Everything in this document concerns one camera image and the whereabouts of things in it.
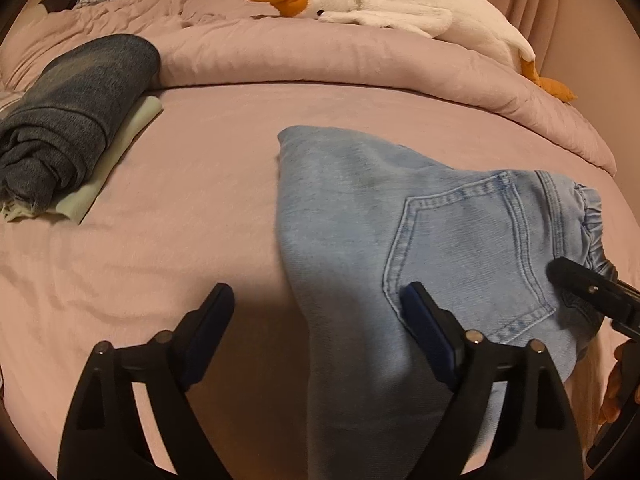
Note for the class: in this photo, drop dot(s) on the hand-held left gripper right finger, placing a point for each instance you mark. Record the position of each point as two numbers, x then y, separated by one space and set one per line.
425 330

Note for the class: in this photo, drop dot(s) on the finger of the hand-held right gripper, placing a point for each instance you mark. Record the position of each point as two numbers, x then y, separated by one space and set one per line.
575 277

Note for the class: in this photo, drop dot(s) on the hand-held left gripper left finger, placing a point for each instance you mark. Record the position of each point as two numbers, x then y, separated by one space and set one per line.
210 330

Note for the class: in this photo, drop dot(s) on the light blue denim pants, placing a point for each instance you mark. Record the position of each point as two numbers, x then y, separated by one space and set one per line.
360 210

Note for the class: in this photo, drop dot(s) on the person's right hand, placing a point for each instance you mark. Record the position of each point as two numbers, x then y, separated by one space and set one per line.
612 400

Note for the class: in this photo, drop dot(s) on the pink bed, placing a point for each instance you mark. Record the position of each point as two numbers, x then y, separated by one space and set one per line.
200 200

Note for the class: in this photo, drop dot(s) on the light green folded cloth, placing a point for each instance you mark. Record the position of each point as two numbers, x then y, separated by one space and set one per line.
125 135

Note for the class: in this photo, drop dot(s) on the dark blue folded jeans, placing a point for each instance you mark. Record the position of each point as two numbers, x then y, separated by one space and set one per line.
75 100

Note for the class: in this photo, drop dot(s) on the pink duvet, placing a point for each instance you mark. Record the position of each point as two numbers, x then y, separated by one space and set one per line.
325 55

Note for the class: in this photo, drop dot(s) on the white goose plush toy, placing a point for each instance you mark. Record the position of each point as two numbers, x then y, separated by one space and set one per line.
425 10

